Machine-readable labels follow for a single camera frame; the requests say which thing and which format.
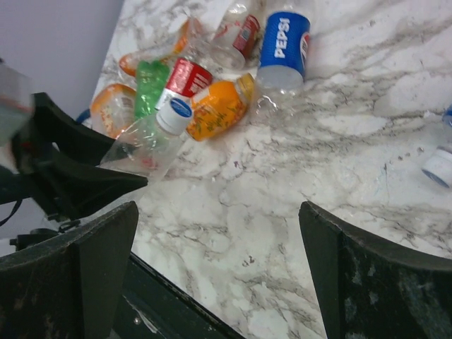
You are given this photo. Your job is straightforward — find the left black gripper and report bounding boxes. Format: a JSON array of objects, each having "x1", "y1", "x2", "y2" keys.
[{"x1": 1, "y1": 93, "x2": 148, "y2": 221}]

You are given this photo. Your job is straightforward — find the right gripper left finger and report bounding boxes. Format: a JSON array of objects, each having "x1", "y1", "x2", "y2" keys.
[{"x1": 1, "y1": 201, "x2": 138, "y2": 338}]

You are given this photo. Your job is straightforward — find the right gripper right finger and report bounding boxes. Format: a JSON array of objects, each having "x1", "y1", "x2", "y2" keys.
[{"x1": 299, "y1": 201, "x2": 451, "y2": 338}]

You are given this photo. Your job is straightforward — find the clear crushed bottle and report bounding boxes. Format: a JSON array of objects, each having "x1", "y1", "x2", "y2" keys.
[{"x1": 100, "y1": 98, "x2": 193, "y2": 183}]

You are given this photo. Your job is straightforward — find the orange juice bottle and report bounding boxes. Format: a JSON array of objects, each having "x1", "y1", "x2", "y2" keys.
[{"x1": 186, "y1": 73, "x2": 254, "y2": 141}]

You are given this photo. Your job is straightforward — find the blue Pepsi bottle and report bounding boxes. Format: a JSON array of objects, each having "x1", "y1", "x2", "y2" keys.
[{"x1": 256, "y1": 1, "x2": 315, "y2": 92}]

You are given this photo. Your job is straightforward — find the large orange label bottle left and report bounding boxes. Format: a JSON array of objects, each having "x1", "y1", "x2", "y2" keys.
[{"x1": 90, "y1": 83, "x2": 136, "y2": 139}]

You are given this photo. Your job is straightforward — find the green plastic bottle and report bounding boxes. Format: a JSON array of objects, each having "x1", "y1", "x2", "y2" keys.
[{"x1": 134, "y1": 60, "x2": 170, "y2": 120}]

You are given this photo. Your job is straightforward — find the red label clear bottle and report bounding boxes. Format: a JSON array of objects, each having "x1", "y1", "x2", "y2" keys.
[{"x1": 155, "y1": 58, "x2": 213, "y2": 110}]

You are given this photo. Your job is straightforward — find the small blue label bottle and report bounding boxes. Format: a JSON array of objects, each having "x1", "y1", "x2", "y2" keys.
[{"x1": 422, "y1": 106, "x2": 451, "y2": 189}]

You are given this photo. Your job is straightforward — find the orange label crushed bottle left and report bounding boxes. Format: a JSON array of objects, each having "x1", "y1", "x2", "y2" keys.
[{"x1": 119, "y1": 17, "x2": 203, "y2": 77}]

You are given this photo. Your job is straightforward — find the red cap clear bottle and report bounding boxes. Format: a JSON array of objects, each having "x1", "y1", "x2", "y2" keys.
[{"x1": 210, "y1": 1, "x2": 266, "y2": 70}]

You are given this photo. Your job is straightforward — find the blue handled pliers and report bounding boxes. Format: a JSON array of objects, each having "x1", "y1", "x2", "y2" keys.
[{"x1": 76, "y1": 109, "x2": 93, "y2": 129}]

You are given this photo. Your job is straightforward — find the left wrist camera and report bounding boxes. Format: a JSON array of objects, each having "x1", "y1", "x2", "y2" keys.
[{"x1": 0, "y1": 59, "x2": 35, "y2": 146}]

